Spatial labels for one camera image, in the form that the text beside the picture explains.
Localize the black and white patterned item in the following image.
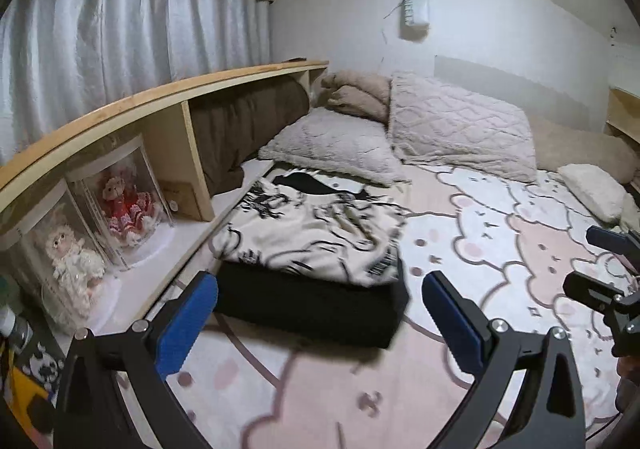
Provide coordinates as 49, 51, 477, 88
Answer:
20, 339, 68, 395

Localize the grey bottle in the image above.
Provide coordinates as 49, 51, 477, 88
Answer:
0, 304, 33, 355

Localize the grey curtain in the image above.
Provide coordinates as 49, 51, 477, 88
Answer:
0, 0, 273, 165

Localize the long beige cushion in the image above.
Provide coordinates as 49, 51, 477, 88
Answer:
527, 112, 640, 185

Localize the doll in white dress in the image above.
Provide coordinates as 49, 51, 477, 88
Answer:
45, 222, 108, 315

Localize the white doll in case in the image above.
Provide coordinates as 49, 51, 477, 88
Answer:
0, 176, 123, 337

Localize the wooden headboard shelf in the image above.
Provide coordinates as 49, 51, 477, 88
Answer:
0, 59, 331, 355

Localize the cream shirt with black print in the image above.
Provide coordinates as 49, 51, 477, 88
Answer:
210, 164, 411, 287

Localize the yellow item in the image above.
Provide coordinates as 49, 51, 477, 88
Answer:
5, 364, 56, 435

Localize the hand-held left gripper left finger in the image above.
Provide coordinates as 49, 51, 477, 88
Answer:
52, 270, 221, 449

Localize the brown bolster cushion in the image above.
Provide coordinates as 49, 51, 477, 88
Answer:
190, 76, 313, 197

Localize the red doll in case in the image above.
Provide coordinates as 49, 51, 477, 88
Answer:
65, 134, 176, 270

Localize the small white fluffy pillow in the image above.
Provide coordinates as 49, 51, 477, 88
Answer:
557, 163, 633, 225

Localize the large fluffy beige pillow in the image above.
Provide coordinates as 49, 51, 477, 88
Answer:
387, 72, 538, 182

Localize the white wall-hung bag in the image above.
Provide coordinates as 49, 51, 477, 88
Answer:
399, 0, 431, 41

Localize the folded beige blanket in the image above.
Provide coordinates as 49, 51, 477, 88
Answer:
320, 69, 393, 122

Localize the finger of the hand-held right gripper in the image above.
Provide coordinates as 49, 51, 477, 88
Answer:
562, 271, 627, 313
586, 225, 640, 275

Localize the black folded garment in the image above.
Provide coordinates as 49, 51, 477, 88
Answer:
212, 256, 411, 350

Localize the wooden bedside cabinet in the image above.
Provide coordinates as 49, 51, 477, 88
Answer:
602, 86, 640, 145

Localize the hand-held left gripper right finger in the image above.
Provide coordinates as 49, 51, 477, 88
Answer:
421, 270, 587, 449

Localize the bear print bedsheet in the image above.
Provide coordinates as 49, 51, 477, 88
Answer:
90, 159, 640, 449

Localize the doll in red dress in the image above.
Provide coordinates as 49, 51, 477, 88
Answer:
100, 169, 161, 247

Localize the fluffy grey-beige pillow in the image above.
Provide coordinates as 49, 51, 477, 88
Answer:
257, 106, 406, 187

